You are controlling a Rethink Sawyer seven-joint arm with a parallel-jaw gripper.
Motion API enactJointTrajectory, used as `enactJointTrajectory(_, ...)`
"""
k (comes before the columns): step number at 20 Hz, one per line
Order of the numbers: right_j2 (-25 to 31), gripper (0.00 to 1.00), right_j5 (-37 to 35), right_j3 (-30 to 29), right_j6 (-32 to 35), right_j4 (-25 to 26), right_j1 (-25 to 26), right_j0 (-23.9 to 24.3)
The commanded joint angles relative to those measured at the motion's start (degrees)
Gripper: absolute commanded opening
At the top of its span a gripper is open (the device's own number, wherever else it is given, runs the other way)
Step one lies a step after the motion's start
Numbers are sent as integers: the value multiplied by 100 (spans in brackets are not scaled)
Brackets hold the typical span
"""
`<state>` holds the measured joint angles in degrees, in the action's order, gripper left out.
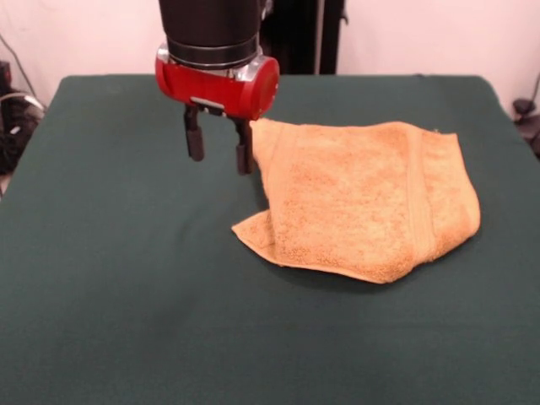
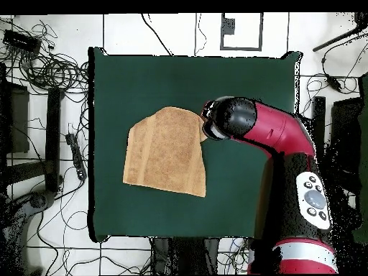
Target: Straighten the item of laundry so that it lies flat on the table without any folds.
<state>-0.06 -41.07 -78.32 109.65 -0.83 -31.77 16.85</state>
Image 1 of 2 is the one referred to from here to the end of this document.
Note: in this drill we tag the tan terry cloth towel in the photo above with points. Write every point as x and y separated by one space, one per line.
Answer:
358 202

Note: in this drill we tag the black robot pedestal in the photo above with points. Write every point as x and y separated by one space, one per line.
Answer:
304 38

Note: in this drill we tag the dark green table cloth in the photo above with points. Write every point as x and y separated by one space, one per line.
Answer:
126 295

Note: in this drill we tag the grey pedestal leg round foot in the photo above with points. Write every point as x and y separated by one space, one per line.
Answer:
524 105

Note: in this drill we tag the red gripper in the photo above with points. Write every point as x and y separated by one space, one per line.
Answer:
219 88

